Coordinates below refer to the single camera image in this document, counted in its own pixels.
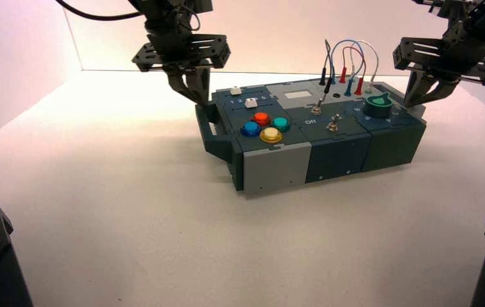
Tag black banana plug cable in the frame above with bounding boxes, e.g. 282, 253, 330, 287
319, 39, 334, 105

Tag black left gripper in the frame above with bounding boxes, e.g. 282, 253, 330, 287
131, 29, 231, 107

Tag white banana plug cable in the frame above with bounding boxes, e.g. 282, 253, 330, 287
351, 40, 380, 94

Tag blue banana plug cable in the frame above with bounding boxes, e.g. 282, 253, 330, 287
328, 39, 368, 97

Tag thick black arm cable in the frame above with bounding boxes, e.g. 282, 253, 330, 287
54, 0, 144, 22

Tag orange round push button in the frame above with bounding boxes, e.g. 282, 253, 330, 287
252, 111, 272, 127

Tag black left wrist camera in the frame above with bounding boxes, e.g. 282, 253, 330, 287
183, 0, 214, 13

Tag blue round push button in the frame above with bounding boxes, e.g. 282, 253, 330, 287
240, 122, 263, 138

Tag red banana plug cable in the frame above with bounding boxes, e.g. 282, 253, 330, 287
339, 46, 368, 96

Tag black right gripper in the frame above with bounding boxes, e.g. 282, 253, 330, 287
392, 25, 485, 109

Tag yellow round push button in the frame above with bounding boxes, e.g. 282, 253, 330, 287
259, 127, 284, 144

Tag blue grey control box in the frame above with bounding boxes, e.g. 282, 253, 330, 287
194, 77, 428, 196

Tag green rotary knob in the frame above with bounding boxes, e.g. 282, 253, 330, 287
362, 91, 393, 118

